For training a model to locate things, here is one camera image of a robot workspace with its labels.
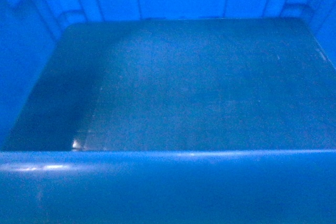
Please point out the large blue plastic crate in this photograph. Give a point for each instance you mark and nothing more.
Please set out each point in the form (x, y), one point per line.
(167, 111)

